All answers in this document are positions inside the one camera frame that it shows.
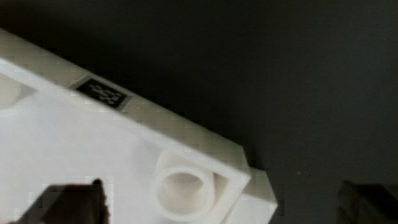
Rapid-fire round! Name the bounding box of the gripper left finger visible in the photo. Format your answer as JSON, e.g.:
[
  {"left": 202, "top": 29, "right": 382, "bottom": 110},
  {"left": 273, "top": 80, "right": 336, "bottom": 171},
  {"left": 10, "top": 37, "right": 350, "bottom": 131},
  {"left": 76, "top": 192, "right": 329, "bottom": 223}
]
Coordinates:
[{"left": 10, "top": 179, "right": 110, "bottom": 224}]

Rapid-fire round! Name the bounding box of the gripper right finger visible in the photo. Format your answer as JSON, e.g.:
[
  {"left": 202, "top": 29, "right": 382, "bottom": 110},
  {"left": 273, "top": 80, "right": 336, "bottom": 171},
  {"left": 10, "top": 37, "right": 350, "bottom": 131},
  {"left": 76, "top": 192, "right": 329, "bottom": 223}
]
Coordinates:
[{"left": 336, "top": 181, "right": 398, "bottom": 224}]

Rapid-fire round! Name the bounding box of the white square table top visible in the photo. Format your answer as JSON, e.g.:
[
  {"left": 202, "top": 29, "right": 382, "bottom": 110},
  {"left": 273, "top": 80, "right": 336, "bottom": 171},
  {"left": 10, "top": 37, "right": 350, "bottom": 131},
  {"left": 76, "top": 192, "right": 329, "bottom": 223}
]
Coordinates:
[{"left": 0, "top": 29, "right": 277, "bottom": 224}]

